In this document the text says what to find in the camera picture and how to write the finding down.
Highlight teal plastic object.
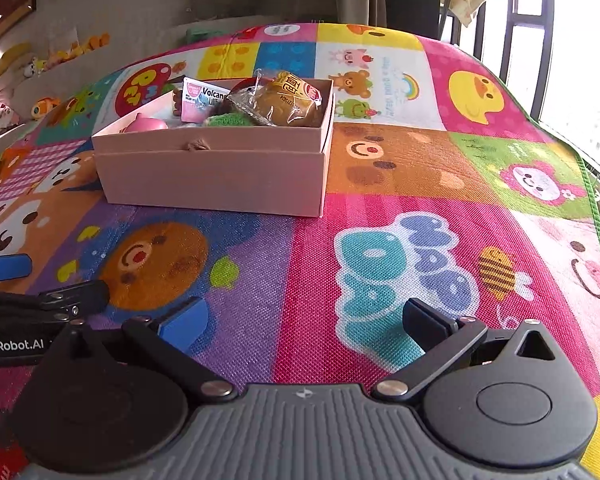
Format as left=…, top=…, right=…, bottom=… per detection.
left=186, top=26, right=219, bottom=45

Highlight bread packet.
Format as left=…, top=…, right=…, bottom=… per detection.
left=228, top=70, right=325, bottom=127

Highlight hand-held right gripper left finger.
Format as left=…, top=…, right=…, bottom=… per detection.
left=50, top=296, right=237, bottom=403

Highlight colourful cartoon play mat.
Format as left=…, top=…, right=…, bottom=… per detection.
left=0, top=22, right=600, bottom=480

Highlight pink pig toy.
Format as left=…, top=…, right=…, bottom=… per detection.
left=124, top=112, right=169, bottom=133

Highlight orange plush toy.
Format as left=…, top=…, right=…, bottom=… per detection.
left=31, top=97, right=62, bottom=119

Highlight yellow and orange plush toys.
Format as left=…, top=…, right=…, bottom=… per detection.
left=49, top=33, right=112, bottom=67

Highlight knitted doll green sweater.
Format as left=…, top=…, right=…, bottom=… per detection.
left=204, top=99, right=253, bottom=128

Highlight white and pink card packet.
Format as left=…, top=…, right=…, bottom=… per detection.
left=181, top=76, right=232, bottom=122

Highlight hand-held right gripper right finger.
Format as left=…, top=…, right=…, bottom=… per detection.
left=372, top=298, right=573, bottom=403

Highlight black window grille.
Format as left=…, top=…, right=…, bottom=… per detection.
left=439, top=0, right=600, bottom=176

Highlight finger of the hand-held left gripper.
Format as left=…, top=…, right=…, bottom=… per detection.
left=0, top=279, right=110, bottom=322
left=0, top=254, right=33, bottom=284

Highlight pink cardboard box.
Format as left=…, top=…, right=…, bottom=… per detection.
left=91, top=77, right=336, bottom=218

